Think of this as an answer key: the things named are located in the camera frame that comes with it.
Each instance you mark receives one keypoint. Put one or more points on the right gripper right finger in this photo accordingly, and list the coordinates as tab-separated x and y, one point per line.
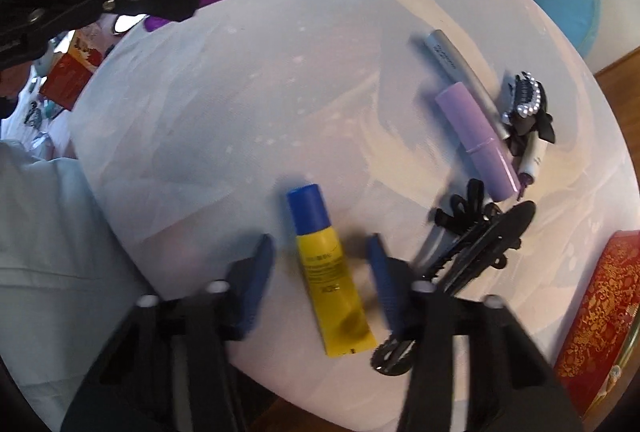
511	385

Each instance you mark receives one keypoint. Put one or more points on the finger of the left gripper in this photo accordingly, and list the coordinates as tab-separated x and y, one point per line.
173	10

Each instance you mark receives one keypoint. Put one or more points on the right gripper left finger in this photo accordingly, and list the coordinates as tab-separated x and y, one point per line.
167	367

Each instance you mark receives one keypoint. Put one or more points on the yellow blue cream tube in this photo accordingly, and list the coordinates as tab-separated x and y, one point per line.
338	309

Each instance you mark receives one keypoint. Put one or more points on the black pearl hair clip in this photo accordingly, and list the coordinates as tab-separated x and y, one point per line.
527	113

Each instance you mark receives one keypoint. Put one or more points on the lilac lipstick tube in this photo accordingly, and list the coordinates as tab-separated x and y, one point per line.
480	141

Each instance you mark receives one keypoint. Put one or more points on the silver pen tube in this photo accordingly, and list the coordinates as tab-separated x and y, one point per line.
459	70

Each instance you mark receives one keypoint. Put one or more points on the grey sleeve forearm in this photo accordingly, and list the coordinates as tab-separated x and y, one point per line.
66	282

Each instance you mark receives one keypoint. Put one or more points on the red paper box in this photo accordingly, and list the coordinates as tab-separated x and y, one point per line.
73	70

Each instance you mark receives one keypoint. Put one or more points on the red gold tin lid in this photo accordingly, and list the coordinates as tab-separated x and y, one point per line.
606	326

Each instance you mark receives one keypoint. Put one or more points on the black claw hair clip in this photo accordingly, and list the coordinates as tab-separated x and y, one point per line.
482	235

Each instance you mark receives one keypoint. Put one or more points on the small white purple tube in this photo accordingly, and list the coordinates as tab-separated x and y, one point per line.
530	164

